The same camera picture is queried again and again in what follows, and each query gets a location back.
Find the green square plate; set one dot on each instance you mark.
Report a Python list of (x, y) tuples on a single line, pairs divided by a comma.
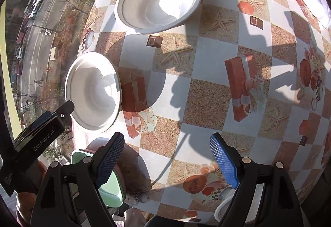
[(113, 193)]

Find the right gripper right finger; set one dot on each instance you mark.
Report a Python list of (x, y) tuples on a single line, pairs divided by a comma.
[(279, 204)]

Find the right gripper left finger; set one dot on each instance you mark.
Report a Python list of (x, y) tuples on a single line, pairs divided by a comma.
[(54, 205)]

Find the patterned checkered tablecloth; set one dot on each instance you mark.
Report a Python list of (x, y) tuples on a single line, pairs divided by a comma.
[(256, 71)]

